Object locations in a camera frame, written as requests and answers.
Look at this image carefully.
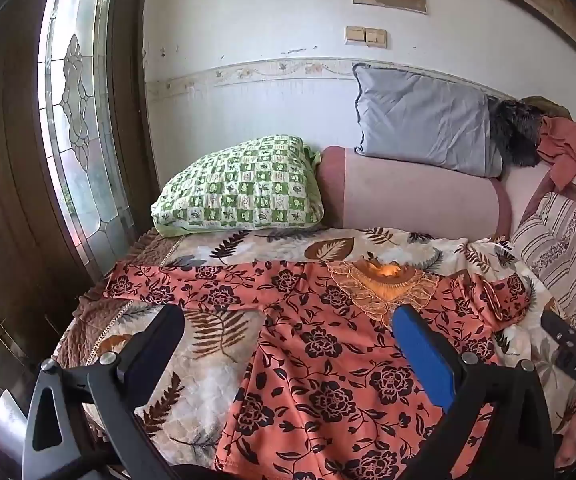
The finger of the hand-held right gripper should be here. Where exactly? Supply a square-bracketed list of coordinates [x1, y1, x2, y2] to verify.
[540, 310, 576, 357]

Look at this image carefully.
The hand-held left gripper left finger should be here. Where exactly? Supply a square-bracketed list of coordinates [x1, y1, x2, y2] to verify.
[22, 303, 186, 480]

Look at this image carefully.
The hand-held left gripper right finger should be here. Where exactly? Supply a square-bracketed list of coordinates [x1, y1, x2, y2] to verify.
[392, 304, 556, 480]

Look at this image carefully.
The orange floral garment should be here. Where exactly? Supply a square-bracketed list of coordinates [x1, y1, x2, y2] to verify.
[105, 257, 576, 473]

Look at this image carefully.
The leaf print blanket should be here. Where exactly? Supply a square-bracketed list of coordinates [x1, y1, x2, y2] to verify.
[53, 227, 576, 466]

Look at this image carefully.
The striped floral pillow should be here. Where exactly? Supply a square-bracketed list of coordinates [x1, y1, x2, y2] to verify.
[510, 191, 576, 331]

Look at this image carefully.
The pink bolster cushion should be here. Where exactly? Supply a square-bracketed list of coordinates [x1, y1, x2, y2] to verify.
[316, 146, 513, 238]

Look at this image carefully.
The terracotta cloth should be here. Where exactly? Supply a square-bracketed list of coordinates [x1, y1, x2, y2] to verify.
[535, 116, 576, 191]

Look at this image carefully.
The green checkered pillow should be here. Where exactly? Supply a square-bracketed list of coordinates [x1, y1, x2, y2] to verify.
[151, 135, 325, 238]

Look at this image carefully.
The black furry cloth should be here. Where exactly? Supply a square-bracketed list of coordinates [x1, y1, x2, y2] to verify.
[488, 99, 543, 168]

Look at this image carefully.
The olive brown cloth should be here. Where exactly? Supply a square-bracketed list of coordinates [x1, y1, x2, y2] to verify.
[520, 95, 573, 121]

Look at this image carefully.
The grey pillow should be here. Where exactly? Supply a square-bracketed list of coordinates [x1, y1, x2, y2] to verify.
[353, 62, 504, 178]

